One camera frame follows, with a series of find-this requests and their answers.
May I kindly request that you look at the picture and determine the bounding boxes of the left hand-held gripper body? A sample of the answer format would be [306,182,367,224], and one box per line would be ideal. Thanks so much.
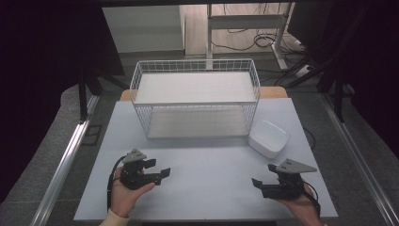
[120,148,163,190]

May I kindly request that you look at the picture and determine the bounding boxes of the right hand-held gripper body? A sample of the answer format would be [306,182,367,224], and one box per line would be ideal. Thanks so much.
[261,158,319,201]

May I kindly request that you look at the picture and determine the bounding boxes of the person's left hand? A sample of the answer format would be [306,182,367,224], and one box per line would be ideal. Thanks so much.
[109,166,156,218]

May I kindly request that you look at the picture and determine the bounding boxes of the person's right hand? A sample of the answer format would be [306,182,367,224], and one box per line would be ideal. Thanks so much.
[277,184,325,226]

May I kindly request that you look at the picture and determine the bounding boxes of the white square bowl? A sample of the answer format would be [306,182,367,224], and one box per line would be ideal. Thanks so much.
[247,120,292,160]

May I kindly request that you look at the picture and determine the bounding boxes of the black stand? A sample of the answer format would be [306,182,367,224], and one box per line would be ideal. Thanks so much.
[274,46,356,124]
[76,70,130,124]

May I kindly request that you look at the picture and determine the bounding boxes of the white power strip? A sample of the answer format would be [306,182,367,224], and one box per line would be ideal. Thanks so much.
[295,64,312,79]

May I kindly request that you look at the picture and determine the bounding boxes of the black curtain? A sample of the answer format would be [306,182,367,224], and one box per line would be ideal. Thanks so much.
[0,0,126,205]
[286,0,399,159]

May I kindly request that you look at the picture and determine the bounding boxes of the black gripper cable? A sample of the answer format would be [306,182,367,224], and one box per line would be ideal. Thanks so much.
[105,155,127,212]
[301,180,322,218]

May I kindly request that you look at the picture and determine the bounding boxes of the aluminium rail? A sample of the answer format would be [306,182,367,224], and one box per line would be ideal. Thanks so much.
[29,94,102,226]
[319,93,399,226]

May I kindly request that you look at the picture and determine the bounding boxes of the white wire shelf rack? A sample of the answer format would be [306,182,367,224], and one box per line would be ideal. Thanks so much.
[129,58,262,140]

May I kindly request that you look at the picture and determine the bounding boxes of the black floor cables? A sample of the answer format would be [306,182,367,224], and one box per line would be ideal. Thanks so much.
[210,3,312,55]

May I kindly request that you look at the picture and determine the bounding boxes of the white metal desk frame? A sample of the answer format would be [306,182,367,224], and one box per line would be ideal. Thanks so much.
[204,2,295,71]

